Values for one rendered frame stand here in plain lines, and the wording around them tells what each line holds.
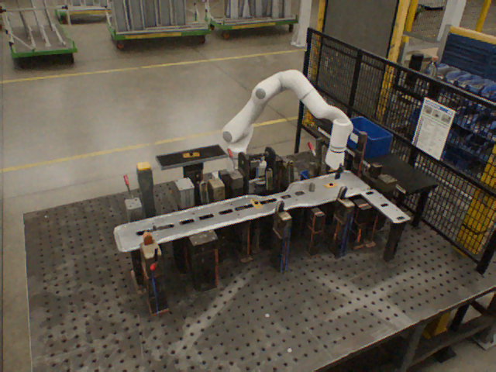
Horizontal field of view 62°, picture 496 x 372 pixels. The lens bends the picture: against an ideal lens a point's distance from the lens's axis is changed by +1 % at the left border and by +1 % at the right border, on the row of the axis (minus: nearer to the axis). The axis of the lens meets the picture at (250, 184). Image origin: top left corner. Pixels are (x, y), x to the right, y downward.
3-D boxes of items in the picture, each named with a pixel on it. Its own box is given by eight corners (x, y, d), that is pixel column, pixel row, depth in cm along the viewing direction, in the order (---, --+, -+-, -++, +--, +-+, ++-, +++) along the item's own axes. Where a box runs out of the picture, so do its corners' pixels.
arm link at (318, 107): (311, 92, 224) (346, 136, 224) (297, 101, 212) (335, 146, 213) (322, 82, 217) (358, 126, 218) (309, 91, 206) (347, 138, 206)
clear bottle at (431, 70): (425, 94, 235) (435, 58, 224) (416, 90, 240) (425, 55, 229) (433, 92, 237) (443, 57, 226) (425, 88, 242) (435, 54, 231)
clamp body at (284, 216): (276, 275, 213) (280, 222, 194) (265, 260, 222) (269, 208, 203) (291, 270, 216) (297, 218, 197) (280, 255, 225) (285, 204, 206)
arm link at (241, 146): (223, 156, 260) (223, 122, 246) (239, 144, 272) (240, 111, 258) (239, 162, 254) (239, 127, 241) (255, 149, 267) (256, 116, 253)
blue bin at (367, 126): (368, 159, 251) (372, 139, 244) (338, 138, 274) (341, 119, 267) (389, 153, 258) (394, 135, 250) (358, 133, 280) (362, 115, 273)
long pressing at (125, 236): (120, 258, 179) (120, 255, 178) (111, 228, 195) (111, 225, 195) (373, 191, 230) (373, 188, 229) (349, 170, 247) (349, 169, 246)
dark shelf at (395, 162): (407, 196, 224) (408, 191, 222) (316, 129, 291) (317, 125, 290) (437, 187, 232) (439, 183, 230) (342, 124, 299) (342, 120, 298)
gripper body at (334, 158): (325, 144, 220) (322, 162, 226) (336, 153, 212) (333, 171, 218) (337, 142, 222) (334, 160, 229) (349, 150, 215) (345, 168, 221)
